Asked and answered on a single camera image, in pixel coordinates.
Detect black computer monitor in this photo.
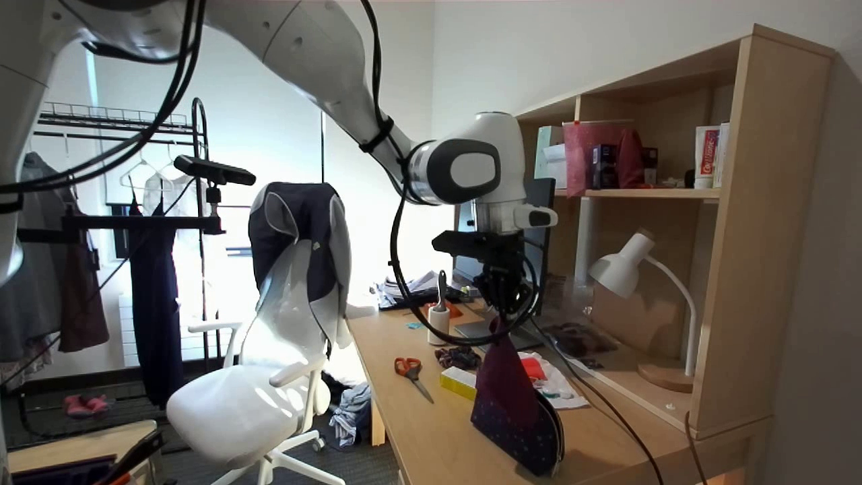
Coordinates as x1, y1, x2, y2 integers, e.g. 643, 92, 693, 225
449, 175, 560, 300

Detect purple dotted pouch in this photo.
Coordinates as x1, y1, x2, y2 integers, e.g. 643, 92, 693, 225
469, 376, 569, 480

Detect teal white books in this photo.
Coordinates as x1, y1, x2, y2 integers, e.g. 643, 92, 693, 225
533, 123, 569, 183

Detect yellow white box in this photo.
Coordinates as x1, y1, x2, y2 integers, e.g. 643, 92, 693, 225
436, 364, 483, 405

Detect black desk cable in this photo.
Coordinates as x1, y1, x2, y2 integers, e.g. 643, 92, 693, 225
537, 339, 669, 485

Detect grey monitor stand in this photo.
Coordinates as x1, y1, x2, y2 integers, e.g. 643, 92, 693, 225
448, 306, 507, 349

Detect grey cloth pile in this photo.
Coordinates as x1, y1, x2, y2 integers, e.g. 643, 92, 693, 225
372, 271, 452, 314

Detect grey hanging garment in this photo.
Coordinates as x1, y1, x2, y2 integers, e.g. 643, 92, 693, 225
0, 151, 71, 361

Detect white red box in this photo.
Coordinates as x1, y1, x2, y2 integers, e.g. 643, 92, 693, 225
693, 123, 733, 191

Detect dark shelf item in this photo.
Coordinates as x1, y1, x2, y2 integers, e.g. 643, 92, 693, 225
587, 144, 663, 191

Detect wooden desk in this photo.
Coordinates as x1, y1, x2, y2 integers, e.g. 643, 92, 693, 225
346, 300, 775, 485

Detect purple cloth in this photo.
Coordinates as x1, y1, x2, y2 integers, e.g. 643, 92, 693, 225
476, 330, 548, 426

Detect orange handled scissors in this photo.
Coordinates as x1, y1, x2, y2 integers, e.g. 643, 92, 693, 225
390, 357, 436, 407

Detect dark fabric scrunchie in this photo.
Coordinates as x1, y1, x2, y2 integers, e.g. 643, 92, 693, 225
434, 346, 484, 373

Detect metal clothes rack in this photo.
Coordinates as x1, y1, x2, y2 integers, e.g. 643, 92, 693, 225
0, 101, 219, 361

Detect white office chair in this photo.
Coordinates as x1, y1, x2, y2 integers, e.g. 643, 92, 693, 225
161, 183, 358, 485

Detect wooden platform board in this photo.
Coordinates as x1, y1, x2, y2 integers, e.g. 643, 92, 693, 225
2, 419, 166, 485

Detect orange black clamp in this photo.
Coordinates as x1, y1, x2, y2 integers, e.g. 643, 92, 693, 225
91, 428, 169, 485

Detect black camera on stand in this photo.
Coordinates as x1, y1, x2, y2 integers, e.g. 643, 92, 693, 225
172, 153, 262, 361

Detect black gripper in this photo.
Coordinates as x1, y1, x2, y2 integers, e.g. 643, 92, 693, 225
472, 256, 533, 346

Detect blue clothes heap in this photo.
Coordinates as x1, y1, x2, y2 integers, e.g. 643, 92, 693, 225
325, 381, 375, 451

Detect maroon hanging garment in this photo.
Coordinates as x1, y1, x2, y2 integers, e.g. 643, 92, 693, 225
56, 226, 113, 357

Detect white desk lamp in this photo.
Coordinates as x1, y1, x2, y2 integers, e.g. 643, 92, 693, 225
587, 229, 700, 396

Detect dark blue hanging dress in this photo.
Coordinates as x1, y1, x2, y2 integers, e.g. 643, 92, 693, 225
125, 199, 185, 407

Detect pink box on shelf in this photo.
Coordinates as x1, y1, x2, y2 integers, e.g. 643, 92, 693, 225
564, 118, 647, 197

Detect wooden shelf unit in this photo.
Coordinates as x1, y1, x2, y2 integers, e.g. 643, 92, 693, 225
452, 23, 837, 442

